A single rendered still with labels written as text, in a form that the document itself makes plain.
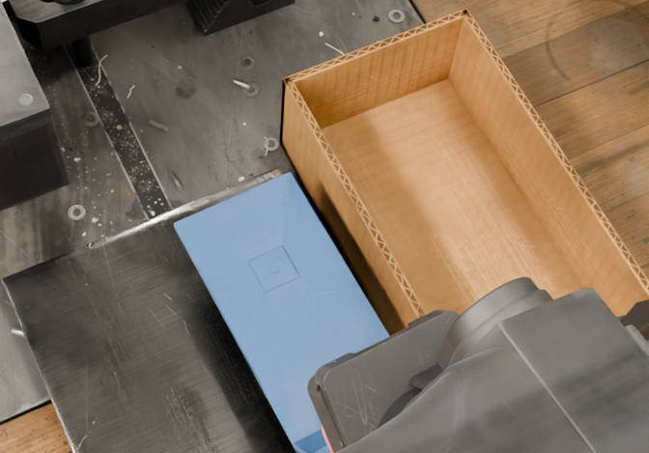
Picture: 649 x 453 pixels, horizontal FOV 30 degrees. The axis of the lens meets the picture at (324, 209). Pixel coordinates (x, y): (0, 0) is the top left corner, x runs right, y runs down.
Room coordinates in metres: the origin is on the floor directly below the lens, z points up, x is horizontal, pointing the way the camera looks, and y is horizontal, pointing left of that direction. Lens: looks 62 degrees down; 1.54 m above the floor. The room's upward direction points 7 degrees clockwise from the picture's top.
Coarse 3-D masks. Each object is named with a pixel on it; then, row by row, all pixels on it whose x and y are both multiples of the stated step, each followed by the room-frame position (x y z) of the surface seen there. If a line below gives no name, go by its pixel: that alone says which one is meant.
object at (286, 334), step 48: (288, 192) 0.31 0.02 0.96; (192, 240) 0.28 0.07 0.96; (240, 240) 0.28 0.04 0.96; (288, 240) 0.28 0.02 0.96; (240, 288) 0.25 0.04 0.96; (288, 288) 0.25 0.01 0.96; (336, 288) 0.26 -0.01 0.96; (240, 336) 0.22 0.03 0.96; (288, 336) 0.23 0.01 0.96; (336, 336) 0.23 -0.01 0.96; (384, 336) 0.23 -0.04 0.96; (288, 384) 0.20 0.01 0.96; (288, 432) 0.18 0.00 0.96
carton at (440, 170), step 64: (320, 64) 0.39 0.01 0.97; (384, 64) 0.41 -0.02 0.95; (448, 64) 0.44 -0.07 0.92; (320, 128) 0.35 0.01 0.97; (384, 128) 0.39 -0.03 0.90; (448, 128) 0.40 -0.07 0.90; (512, 128) 0.38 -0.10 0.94; (320, 192) 0.33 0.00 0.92; (384, 192) 0.35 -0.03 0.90; (448, 192) 0.35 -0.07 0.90; (512, 192) 0.36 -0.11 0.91; (576, 192) 0.33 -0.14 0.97; (384, 256) 0.28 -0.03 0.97; (448, 256) 0.31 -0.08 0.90; (512, 256) 0.32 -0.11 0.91; (576, 256) 0.31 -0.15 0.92; (384, 320) 0.26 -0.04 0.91
